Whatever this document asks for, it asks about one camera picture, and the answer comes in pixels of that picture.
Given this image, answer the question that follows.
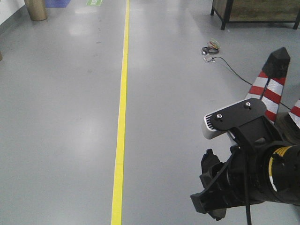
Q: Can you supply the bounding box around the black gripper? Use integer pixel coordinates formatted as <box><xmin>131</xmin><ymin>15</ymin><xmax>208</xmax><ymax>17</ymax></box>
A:
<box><xmin>190</xmin><ymin>116</ymin><xmax>288</xmax><ymax>214</ymax></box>

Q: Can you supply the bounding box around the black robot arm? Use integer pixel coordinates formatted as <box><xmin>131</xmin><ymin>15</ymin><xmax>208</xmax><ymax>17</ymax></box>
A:
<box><xmin>191</xmin><ymin>116</ymin><xmax>300</xmax><ymax>220</ymax></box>

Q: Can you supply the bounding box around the right red white bollard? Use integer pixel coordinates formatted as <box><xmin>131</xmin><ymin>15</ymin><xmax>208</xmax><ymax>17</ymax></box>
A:
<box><xmin>275</xmin><ymin>100</ymin><xmax>300</xmax><ymax>144</ymax></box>

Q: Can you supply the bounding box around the red white bollard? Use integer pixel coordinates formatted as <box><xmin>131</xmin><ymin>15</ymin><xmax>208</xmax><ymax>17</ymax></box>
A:
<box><xmin>275</xmin><ymin>100</ymin><xmax>300</xmax><ymax>144</ymax></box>
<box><xmin>245</xmin><ymin>47</ymin><xmax>290</xmax><ymax>123</ymax></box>

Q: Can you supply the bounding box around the left red white bollard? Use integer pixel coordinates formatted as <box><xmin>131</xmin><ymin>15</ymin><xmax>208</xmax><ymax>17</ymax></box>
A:
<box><xmin>245</xmin><ymin>47</ymin><xmax>290</xmax><ymax>123</ymax></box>

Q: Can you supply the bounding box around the small grey floor adapter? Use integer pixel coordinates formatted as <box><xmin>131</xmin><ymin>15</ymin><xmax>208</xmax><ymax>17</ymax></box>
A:
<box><xmin>203</xmin><ymin>54</ymin><xmax>215</xmax><ymax>63</ymax></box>

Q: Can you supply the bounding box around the dark wooden metal-framed bench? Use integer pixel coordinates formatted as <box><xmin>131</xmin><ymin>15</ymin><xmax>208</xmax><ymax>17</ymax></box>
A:
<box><xmin>210</xmin><ymin>0</ymin><xmax>300</xmax><ymax>30</ymax></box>

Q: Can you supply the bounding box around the green lightning floor sign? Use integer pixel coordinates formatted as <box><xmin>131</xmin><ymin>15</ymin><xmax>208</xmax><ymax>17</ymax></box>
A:
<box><xmin>86</xmin><ymin>0</ymin><xmax>102</xmax><ymax>7</ymax></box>

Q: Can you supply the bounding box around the blue floor sign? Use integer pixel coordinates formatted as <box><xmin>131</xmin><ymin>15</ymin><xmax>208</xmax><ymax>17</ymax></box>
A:
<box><xmin>45</xmin><ymin>0</ymin><xmax>70</xmax><ymax>8</ymax></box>

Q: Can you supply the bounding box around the brown cylindrical pot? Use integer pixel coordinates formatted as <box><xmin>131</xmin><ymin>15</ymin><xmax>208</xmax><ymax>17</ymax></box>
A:
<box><xmin>24</xmin><ymin>0</ymin><xmax>47</xmax><ymax>21</ymax></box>

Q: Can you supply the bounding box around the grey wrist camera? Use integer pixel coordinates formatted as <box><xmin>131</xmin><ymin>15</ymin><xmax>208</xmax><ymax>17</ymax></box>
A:
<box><xmin>202</xmin><ymin>98</ymin><xmax>267</xmax><ymax>140</ymax></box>

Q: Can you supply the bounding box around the black floor cable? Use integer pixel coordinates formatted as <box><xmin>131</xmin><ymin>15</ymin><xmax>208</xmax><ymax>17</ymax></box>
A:
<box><xmin>212</xmin><ymin>56</ymin><xmax>291</xmax><ymax>111</ymax></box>

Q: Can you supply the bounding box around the coiled coloured wire bundle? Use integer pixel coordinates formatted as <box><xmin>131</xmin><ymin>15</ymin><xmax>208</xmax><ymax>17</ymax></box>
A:
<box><xmin>202</xmin><ymin>38</ymin><xmax>221</xmax><ymax>55</ymax></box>

